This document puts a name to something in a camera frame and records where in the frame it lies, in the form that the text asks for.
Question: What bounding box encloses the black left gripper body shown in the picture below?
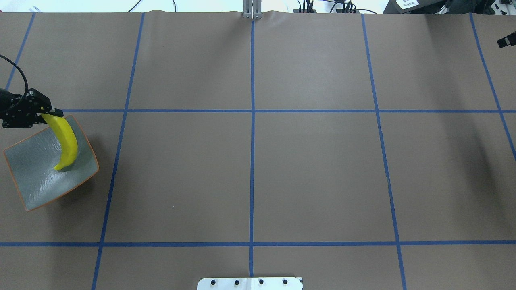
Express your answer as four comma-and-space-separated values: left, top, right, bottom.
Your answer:
0, 89, 53, 128

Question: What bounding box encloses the dark box with label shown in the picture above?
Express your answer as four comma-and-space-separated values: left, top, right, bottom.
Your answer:
382, 0, 446, 14

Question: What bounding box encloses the aluminium frame post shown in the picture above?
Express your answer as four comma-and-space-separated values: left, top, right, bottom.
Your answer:
243, 0, 263, 20

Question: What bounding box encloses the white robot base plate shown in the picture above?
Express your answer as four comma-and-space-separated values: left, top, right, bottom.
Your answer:
197, 277, 304, 290

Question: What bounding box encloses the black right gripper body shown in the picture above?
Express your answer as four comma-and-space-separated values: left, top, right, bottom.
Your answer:
497, 33, 516, 48

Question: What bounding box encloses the bright yellow banana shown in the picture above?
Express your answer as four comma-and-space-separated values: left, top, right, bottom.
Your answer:
41, 114, 79, 171

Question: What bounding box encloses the grey square plate orange rim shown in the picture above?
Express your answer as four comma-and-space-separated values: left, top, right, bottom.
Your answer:
4, 114, 100, 211

